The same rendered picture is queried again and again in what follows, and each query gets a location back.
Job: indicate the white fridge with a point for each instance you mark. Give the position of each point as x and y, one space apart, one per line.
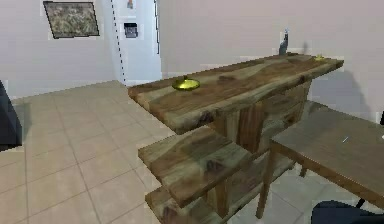
138 43

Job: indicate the brown wooden table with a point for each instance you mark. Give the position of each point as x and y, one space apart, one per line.
333 146

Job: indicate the dark blue furniture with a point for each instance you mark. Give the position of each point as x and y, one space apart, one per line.
9 123

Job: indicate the small yellow object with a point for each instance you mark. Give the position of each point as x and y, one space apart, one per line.
319 58

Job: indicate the rough wooden shelf unit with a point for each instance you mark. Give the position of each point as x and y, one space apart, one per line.
233 90

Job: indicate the shiny yellow dish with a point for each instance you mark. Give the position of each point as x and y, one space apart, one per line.
185 84

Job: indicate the dark blue chair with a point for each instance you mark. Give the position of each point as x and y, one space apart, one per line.
343 213

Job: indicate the grey spray bottle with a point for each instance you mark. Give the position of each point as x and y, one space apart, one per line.
283 45

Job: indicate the dark framed wall picture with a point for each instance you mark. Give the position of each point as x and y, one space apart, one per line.
71 19

